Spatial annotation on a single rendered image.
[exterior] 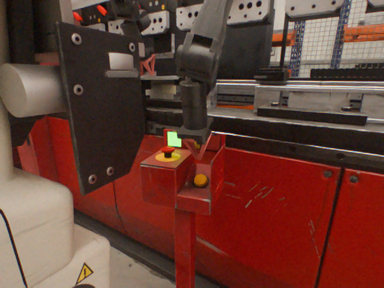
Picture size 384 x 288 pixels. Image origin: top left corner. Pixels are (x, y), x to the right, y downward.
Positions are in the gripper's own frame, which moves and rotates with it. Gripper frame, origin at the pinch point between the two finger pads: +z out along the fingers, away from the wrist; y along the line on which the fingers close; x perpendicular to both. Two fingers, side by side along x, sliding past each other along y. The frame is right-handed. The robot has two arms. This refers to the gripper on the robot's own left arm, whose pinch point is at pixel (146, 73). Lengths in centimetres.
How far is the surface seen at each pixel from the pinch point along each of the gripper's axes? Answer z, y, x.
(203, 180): 15, -40, 34
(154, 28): -12.6, 1.3, -14.9
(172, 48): -3.9, -4.9, -14.5
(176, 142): 10.8, -26.5, 24.9
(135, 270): 87, 9, 53
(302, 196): 29, -64, 20
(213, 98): 13.7, -25.2, -5.5
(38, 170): 47, 86, 38
